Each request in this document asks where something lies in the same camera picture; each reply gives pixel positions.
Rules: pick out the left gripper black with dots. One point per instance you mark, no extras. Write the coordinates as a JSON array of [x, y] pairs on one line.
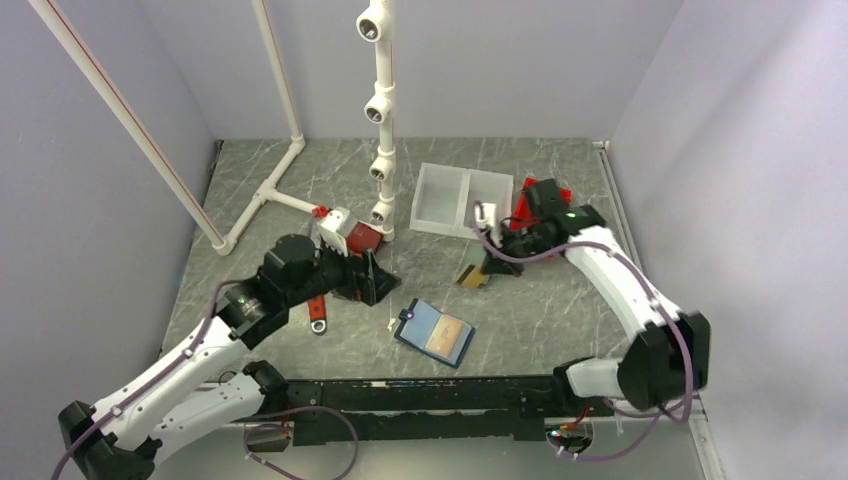
[[376, 282]]

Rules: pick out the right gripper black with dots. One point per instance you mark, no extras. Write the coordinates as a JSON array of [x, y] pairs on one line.
[[493, 265]]

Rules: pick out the orange credit card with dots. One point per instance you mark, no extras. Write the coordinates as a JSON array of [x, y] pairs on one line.
[[445, 335], [472, 277]]

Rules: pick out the blue leather card holder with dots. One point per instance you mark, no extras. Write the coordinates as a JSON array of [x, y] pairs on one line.
[[415, 324]]

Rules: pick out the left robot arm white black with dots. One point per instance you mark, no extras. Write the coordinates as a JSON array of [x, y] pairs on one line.
[[128, 433]]

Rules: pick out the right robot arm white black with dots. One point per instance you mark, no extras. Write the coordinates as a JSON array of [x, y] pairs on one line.
[[667, 359]]

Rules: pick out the green leather card holder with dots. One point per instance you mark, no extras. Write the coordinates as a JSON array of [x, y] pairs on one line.
[[476, 258]]

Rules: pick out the red leather wallet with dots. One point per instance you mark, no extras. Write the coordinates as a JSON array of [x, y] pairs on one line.
[[364, 237]]

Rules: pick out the red plastic bin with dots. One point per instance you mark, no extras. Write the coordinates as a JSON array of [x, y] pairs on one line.
[[538, 199]]

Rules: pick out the clear plastic divided box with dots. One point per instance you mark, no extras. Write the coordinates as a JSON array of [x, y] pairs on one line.
[[444, 196]]

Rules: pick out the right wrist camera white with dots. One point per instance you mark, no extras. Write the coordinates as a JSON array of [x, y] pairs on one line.
[[486, 221]]

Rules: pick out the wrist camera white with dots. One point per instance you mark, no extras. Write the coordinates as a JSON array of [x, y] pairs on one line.
[[486, 221], [333, 227]]

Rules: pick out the adjustable wrench red handle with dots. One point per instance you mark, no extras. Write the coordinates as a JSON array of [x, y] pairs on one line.
[[318, 315]]

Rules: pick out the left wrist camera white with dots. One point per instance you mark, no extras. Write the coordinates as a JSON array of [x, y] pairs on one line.
[[333, 227]]

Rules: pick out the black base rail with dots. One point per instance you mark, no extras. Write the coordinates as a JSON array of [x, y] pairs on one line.
[[520, 407]]

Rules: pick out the white PVC pipe frame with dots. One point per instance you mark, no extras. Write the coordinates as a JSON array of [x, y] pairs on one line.
[[129, 68]]

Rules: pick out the aluminium extrusion frame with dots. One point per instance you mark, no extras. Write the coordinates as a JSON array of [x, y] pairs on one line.
[[596, 429]]

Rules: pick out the white PVC pipe post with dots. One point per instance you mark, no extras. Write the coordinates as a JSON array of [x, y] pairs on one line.
[[376, 25]]

